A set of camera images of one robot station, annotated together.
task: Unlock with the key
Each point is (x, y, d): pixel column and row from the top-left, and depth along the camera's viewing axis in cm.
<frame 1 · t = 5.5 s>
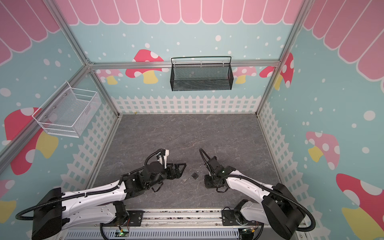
left hand: (179, 168, 77), fingers open
right hand: (205, 183, 85), fingers open
black padlock: (195, 175, 91), on the table
key near black padlock: (185, 180, 89), on the table

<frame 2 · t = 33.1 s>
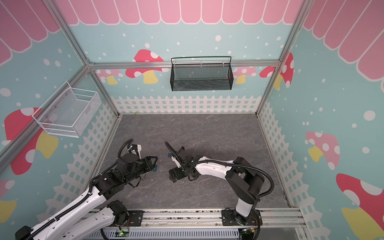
left hand: (155, 162, 77), fingers open
right hand: (175, 174, 85), fingers open
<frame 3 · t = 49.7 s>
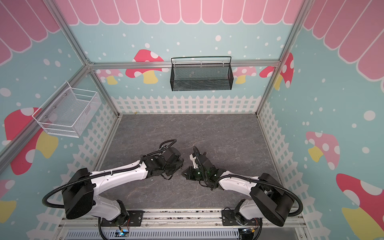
left hand: (182, 166, 83), fingers closed
right hand: (180, 174, 81), fingers closed
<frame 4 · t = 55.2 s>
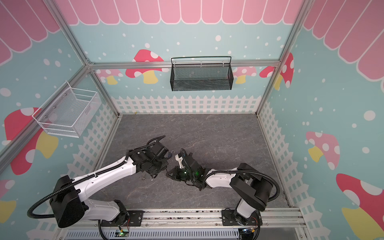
left hand: (165, 168, 81), fingers closed
right hand: (164, 175, 78), fingers closed
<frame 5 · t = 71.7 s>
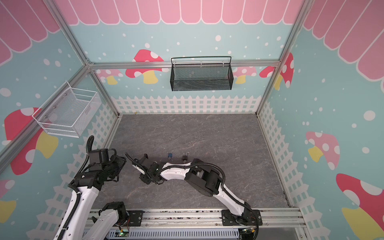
left hand: (125, 162, 78), fingers open
right hand: (142, 174, 88), fingers open
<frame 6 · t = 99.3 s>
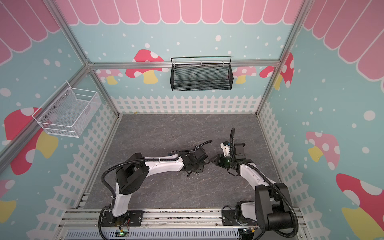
left hand: (199, 168, 91), fingers open
right hand: (211, 159, 87), fingers open
